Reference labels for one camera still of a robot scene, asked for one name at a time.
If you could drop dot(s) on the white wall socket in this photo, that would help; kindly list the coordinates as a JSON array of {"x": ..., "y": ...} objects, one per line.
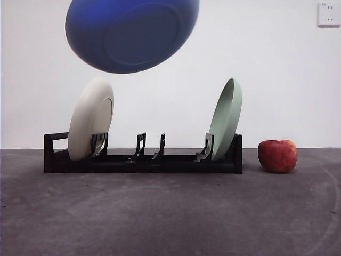
[{"x": 329, "y": 14}]

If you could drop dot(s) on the pale green plate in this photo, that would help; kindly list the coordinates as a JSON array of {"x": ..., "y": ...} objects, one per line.
[{"x": 226, "y": 117}]

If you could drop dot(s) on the blue plate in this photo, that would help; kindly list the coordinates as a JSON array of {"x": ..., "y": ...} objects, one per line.
[{"x": 128, "y": 34}]

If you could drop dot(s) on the red apple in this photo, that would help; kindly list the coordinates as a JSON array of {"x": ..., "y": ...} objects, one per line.
[{"x": 277, "y": 156}]

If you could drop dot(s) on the cream white plate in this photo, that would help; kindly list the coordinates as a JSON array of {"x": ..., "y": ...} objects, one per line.
[{"x": 85, "y": 117}]

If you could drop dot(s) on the black plate rack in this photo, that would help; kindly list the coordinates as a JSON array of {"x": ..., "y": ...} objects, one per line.
[{"x": 173, "y": 166}]

